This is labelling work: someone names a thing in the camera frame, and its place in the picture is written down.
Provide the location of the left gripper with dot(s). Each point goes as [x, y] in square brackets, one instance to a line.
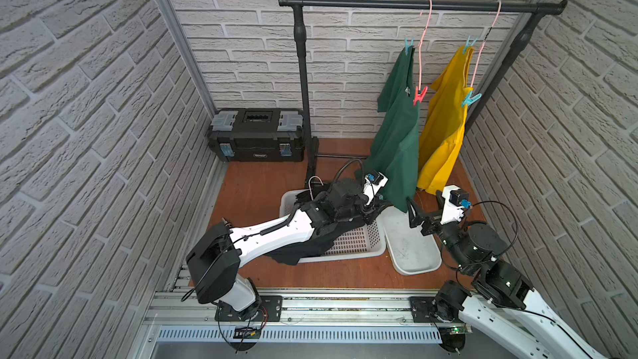
[363, 204]

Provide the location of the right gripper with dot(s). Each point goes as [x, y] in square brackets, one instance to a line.
[433, 220]

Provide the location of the white perforated laundry basket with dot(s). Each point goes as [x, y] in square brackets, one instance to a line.
[361, 243]

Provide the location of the black t-shirt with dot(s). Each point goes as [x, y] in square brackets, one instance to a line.
[335, 207]

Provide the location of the pink hanger of black shirt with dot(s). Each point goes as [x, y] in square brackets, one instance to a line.
[311, 183]

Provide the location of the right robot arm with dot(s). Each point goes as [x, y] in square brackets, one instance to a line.
[501, 302]

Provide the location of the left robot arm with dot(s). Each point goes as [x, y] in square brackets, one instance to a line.
[309, 229]

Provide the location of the pink hanger of yellow shirt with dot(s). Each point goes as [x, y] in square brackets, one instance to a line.
[484, 42]

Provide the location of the white plastic tray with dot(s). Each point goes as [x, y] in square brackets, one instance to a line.
[411, 253]

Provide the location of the green t-shirt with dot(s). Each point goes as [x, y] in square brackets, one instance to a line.
[395, 148]

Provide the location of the yellow t-shirt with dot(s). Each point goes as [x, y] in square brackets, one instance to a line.
[444, 131]

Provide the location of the red clothespin green shirt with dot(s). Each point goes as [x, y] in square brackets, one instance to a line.
[420, 93]

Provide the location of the teal clothespin lower yellow shirt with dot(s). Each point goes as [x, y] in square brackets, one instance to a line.
[471, 99]

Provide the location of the teal clothespin yellow shirt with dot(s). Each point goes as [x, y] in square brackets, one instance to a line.
[471, 99]
[469, 43]

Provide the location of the black toolbox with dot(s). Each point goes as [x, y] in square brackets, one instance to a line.
[253, 134]

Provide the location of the teal clothespin upper green shirt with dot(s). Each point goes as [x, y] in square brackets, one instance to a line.
[408, 46]

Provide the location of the teal clothespin upper yellow shirt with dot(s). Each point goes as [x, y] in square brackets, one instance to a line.
[469, 43]

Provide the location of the black clothes rack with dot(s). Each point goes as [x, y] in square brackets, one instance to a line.
[537, 12]

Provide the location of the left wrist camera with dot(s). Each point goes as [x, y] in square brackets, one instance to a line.
[373, 183]

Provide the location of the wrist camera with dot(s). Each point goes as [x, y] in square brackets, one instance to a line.
[456, 203]
[373, 183]

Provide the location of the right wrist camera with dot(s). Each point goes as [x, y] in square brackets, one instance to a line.
[456, 203]

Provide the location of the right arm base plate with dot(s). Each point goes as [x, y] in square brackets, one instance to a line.
[434, 309]

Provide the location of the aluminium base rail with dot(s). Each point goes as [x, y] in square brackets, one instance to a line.
[308, 315]

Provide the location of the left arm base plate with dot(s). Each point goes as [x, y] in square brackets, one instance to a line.
[269, 306]

